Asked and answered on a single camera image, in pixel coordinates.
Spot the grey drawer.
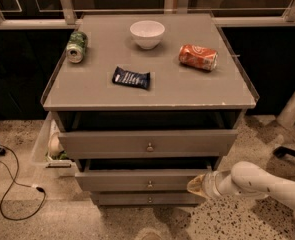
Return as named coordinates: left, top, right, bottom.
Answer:
left=76, top=157, right=211, bottom=192
left=59, top=130, right=237, bottom=159
left=91, top=192, right=205, bottom=206

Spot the clear plastic storage bin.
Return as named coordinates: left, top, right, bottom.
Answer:
left=31, top=112, right=76, bottom=177

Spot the metal window railing frame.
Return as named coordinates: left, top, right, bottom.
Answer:
left=0, top=0, right=295, bottom=29

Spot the black chair base leg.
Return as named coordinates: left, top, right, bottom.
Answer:
left=273, top=146, right=295, bottom=158

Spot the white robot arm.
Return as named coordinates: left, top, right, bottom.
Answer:
left=187, top=92, right=295, bottom=219

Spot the grey bottom drawer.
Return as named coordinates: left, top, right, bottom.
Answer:
left=91, top=192, right=205, bottom=206

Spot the green soda can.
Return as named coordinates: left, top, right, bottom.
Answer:
left=66, top=31, right=88, bottom=63

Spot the grey top drawer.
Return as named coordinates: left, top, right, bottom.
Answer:
left=59, top=130, right=237, bottom=159

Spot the white ceramic bowl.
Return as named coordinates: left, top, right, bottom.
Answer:
left=130, top=20, right=165, bottom=50

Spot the orange soda can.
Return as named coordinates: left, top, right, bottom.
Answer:
left=178, top=44, right=218, bottom=71

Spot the dark blue snack packet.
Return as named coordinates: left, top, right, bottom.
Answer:
left=112, top=67, right=150, bottom=90

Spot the grey drawer cabinet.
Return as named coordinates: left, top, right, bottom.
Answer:
left=42, top=14, right=258, bottom=206

